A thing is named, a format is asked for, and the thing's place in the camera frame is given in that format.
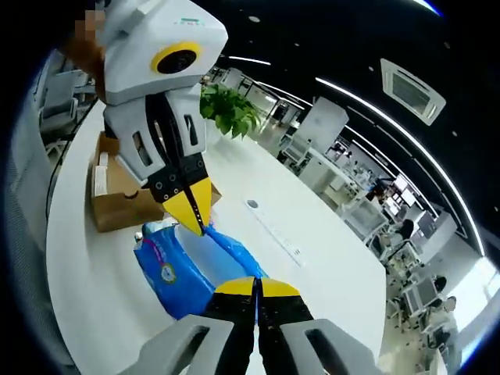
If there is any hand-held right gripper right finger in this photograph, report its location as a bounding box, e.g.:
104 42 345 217
259 277 377 375

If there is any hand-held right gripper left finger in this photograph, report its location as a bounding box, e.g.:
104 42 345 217
128 276 259 375

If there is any brown cardboard shoe box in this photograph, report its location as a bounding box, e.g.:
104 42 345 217
91 131 223 234

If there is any blue soft item bag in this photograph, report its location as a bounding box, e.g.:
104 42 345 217
132 220 270 325

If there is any green plant in white pot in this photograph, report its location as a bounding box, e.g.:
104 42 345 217
198 84 263 141

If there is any group of white office chairs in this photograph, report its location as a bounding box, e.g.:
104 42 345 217
280 132 462 345

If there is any curved ceiling light strip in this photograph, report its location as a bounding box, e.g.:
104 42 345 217
314 76 488 257

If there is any ceiling air conditioner unit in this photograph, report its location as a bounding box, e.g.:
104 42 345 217
380 58 447 127

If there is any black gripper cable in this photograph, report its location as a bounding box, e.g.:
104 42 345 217
45 99 98 220

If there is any table cable outlet strip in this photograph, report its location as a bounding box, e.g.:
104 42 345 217
245 198 304 267

